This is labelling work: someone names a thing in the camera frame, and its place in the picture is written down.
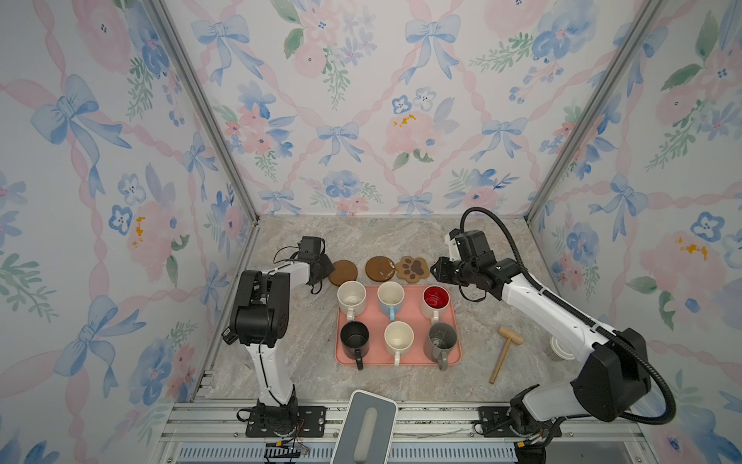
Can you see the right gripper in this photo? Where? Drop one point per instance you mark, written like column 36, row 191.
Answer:
column 442, row 268

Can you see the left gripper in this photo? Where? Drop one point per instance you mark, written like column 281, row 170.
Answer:
column 328, row 266

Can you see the plain wooden round coaster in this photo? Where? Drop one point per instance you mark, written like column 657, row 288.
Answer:
column 344, row 271

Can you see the dark brown round coaster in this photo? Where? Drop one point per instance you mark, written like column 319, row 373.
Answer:
column 380, row 268

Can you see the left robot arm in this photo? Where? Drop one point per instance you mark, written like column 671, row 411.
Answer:
column 259, row 319

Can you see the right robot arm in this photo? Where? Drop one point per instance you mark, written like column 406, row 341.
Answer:
column 613, row 376

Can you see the white speckled mug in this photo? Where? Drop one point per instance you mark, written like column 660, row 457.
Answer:
column 352, row 299

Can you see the pink mug red inside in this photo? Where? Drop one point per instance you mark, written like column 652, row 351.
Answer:
column 434, row 302

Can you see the cork paw coaster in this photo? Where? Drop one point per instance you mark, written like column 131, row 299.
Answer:
column 412, row 269

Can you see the wooden mallet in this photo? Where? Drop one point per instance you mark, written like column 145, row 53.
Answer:
column 510, row 337

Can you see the light blue mug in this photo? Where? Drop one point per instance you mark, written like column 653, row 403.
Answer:
column 391, row 296

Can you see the black mug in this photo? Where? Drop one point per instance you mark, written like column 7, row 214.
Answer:
column 354, row 337

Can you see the grey mug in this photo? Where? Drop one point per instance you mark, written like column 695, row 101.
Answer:
column 441, row 340

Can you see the cream white mug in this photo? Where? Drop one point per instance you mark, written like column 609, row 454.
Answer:
column 399, row 338

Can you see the black stapler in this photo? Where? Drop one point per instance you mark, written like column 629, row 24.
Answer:
column 228, row 336

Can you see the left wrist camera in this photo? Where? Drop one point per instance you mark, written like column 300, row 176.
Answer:
column 311, row 248

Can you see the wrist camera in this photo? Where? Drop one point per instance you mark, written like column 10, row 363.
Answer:
column 311, row 248
column 466, row 245

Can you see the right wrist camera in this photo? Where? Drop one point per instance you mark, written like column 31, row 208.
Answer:
column 466, row 245

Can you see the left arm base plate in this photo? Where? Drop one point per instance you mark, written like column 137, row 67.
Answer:
column 284, row 423

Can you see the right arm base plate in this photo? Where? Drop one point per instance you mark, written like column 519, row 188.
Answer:
column 494, row 422

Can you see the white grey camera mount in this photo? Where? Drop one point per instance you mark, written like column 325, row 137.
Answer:
column 367, row 430

